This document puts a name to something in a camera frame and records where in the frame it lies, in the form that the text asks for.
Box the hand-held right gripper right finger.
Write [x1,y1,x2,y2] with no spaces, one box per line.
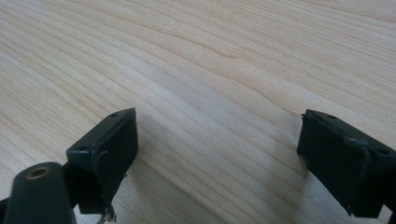
[296,108,396,219]

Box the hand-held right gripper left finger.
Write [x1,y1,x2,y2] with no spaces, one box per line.
[62,107,139,224]

